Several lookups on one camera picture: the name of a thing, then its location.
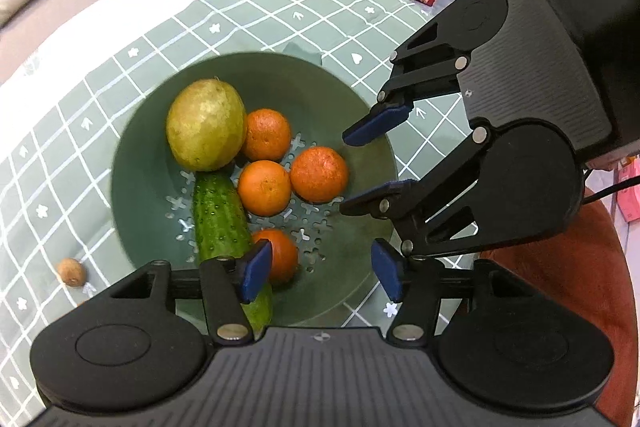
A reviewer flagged green checked tablecloth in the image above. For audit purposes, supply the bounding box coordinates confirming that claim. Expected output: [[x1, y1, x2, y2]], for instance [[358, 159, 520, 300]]
[[0, 0, 481, 427]]

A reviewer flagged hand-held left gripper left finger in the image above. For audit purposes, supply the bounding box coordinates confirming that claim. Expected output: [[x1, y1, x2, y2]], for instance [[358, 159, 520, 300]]
[[82, 238, 274, 346]]

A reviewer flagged yellow-green pear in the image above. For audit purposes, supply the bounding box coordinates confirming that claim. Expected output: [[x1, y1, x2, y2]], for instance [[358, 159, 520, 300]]
[[166, 78, 248, 172]]

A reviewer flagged green cucumber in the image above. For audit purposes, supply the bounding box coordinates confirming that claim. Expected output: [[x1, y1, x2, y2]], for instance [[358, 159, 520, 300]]
[[192, 172, 274, 333]]

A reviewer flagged orange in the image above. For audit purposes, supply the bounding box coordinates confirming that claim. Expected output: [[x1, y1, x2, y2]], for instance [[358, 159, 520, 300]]
[[241, 108, 292, 162], [237, 160, 292, 216], [250, 228, 300, 285], [289, 146, 350, 203]]

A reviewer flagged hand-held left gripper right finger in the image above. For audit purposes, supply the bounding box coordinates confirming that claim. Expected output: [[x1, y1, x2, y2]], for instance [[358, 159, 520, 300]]
[[370, 237, 557, 346]]

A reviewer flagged black cable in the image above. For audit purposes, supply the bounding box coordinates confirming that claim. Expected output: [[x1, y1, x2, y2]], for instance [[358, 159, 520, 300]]
[[582, 179, 640, 208]]

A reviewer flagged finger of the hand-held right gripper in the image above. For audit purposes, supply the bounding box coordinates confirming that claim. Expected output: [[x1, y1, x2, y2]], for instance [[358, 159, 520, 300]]
[[339, 124, 496, 258], [342, 18, 473, 148]]

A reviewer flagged pink box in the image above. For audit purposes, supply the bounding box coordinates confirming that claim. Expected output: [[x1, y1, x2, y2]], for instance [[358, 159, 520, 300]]
[[617, 157, 640, 223]]

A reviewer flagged green colander bowl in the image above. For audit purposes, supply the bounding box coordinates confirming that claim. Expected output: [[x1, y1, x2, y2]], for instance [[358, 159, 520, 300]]
[[111, 52, 401, 328]]

